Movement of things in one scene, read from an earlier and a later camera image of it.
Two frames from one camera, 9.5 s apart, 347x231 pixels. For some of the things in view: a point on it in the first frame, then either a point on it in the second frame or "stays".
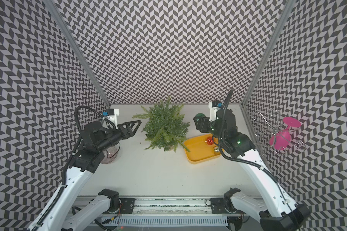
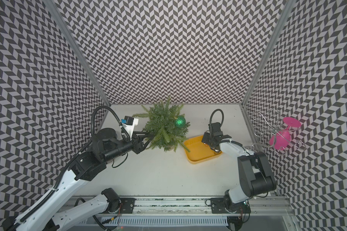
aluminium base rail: [172, 206] stays
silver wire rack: [271, 134] stays
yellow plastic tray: [200, 151] stays
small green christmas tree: [165, 126] stays
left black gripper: [129, 133] to [140, 147]
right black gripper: [202, 125] to [205, 138]
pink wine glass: [280, 140] stays
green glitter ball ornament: [199, 115] to [180, 121]
